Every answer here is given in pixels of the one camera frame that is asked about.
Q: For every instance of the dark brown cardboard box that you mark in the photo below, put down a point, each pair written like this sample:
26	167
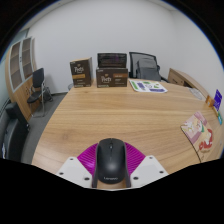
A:
112	60

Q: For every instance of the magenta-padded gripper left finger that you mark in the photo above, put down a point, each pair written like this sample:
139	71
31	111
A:
75	168

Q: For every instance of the white green printed sheet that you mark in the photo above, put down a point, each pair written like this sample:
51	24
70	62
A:
147	86

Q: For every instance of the grey backpack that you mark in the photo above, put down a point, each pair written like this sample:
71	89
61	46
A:
148	70

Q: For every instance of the black mesh office chair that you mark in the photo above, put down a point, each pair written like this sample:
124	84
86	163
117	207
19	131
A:
133	63

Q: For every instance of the black leather sofa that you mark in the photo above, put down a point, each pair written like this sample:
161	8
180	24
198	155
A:
11	133

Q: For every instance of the wooden side cabinet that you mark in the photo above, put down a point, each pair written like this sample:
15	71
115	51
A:
185	78

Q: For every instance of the purple sign on wooden stand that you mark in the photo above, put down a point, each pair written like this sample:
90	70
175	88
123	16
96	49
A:
218	99

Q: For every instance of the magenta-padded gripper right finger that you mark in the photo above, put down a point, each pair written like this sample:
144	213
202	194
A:
150	168

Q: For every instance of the black visitor chair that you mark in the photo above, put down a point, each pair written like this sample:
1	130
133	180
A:
37	78

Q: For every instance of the wooden shelf unit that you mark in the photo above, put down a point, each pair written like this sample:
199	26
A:
18	73

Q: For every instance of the black computer mouse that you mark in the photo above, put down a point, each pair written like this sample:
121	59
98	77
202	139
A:
111	163

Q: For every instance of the tall brown cardboard box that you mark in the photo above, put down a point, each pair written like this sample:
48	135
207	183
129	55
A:
81	73

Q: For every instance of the small orange box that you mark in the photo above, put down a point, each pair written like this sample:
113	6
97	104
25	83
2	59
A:
210	101

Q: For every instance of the wide brown cardboard box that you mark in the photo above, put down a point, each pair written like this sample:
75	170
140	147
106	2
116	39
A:
112	78

